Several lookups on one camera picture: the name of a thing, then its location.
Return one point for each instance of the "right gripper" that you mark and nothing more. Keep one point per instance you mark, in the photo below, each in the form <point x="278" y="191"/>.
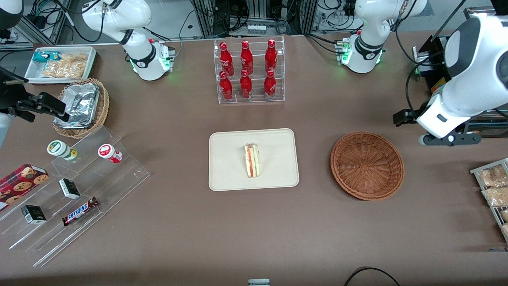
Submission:
<point x="11" y="98"/>

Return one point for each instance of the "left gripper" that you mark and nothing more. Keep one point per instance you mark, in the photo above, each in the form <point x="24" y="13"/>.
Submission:
<point x="405" y="117"/>

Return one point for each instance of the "triangle sandwich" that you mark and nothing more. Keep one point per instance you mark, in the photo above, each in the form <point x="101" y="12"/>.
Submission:
<point x="252" y="161"/>

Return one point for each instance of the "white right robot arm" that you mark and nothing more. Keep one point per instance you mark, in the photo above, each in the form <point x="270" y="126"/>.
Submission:
<point x="139" y="43"/>

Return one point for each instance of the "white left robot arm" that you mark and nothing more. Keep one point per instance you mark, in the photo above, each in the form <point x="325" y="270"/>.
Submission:
<point x="476" y="79"/>

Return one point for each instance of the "metal snack tray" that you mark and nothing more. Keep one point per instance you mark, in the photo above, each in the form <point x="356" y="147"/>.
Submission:
<point x="476" y="169"/>

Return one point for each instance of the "light wicker basket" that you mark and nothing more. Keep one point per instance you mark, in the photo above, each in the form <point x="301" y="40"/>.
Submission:
<point x="104" y="107"/>

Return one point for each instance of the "brown wicker basket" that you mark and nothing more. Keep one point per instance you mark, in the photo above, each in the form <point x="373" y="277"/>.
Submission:
<point x="367" y="167"/>

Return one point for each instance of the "beige rectangular serving tray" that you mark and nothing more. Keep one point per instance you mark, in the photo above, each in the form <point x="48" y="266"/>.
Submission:
<point x="230" y="159"/>

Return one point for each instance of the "aluminium foil container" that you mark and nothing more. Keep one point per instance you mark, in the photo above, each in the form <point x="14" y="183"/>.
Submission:
<point x="67" y="124"/>
<point x="81" y="103"/>

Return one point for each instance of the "white plastic bin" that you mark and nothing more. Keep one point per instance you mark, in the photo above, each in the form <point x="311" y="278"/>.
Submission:
<point x="33" y="71"/>

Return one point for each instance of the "black food warmer machine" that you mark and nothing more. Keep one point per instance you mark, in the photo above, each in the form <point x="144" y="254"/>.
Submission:
<point x="438" y="85"/>

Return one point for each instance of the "green sunflower snack cup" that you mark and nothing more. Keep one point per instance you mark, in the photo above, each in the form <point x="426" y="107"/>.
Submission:
<point x="60" y="149"/>

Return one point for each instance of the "clear bag of chips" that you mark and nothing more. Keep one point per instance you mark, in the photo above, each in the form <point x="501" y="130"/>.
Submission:
<point x="63" y="71"/>
<point x="75" y="59"/>

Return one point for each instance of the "teal snack packet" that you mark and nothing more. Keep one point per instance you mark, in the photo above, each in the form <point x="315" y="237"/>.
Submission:
<point x="41" y="56"/>

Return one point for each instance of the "red plaid cookie box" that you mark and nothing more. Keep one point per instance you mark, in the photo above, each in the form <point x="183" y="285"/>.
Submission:
<point x="22" y="182"/>

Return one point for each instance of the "clear bag of crackers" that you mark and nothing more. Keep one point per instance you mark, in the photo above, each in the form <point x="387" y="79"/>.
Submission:
<point x="505" y="230"/>
<point x="494" y="176"/>
<point x="505" y="215"/>
<point x="498" y="196"/>

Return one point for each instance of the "red lid snack cup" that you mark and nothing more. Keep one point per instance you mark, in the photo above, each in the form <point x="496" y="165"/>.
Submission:
<point x="109" y="153"/>

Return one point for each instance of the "small black carton box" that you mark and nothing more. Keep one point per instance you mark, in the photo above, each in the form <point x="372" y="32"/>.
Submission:
<point x="33" y="215"/>
<point x="70" y="189"/>

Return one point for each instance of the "clear acrylic stepped shelf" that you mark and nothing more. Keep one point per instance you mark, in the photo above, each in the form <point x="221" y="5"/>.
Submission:
<point x="111" y="178"/>

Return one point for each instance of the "Snickers chocolate bar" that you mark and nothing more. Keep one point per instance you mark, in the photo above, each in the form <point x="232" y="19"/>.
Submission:
<point x="80" y="211"/>

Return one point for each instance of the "red cola bottle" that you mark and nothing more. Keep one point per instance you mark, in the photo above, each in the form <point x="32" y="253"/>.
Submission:
<point x="271" y="55"/>
<point x="226" y="86"/>
<point x="246" y="57"/>
<point x="226" y="58"/>
<point x="245" y="85"/>
<point x="270" y="84"/>

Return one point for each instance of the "clear acrylic bottle rack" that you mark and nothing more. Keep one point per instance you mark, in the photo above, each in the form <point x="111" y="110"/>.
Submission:
<point x="258" y="97"/>

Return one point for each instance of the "white power strip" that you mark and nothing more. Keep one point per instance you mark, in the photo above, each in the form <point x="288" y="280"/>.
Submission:
<point x="256" y="29"/>

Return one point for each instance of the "aluminium equipment rack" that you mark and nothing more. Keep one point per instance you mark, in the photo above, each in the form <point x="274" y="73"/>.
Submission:
<point x="260" y="10"/>

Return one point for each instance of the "small grey device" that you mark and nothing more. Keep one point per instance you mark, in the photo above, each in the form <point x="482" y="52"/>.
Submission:
<point x="258" y="283"/>

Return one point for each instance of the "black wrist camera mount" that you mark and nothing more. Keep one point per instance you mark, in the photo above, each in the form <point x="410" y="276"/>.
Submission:
<point x="12" y="89"/>

